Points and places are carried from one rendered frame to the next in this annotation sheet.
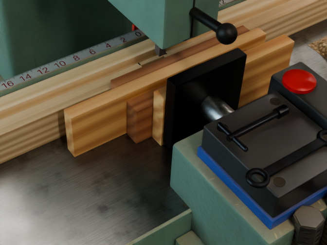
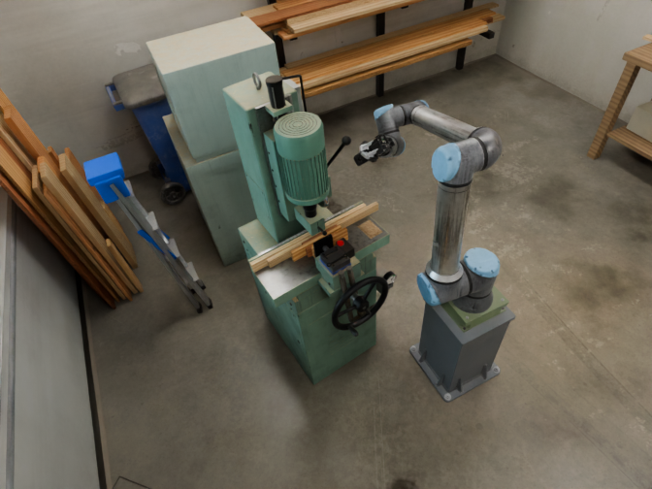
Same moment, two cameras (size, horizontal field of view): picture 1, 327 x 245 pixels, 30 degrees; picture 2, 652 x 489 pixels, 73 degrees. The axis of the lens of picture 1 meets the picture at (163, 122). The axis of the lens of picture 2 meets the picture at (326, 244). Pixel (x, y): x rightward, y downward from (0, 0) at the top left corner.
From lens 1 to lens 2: 1.27 m
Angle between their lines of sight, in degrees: 7
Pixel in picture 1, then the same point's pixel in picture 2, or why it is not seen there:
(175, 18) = (313, 229)
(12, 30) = (277, 227)
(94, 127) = (298, 254)
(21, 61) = (278, 235)
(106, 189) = (301, 269)
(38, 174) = (285, 266)
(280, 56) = (343, 233)
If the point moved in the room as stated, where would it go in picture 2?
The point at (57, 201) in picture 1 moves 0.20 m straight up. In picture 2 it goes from (290, 272) to (282, 240)
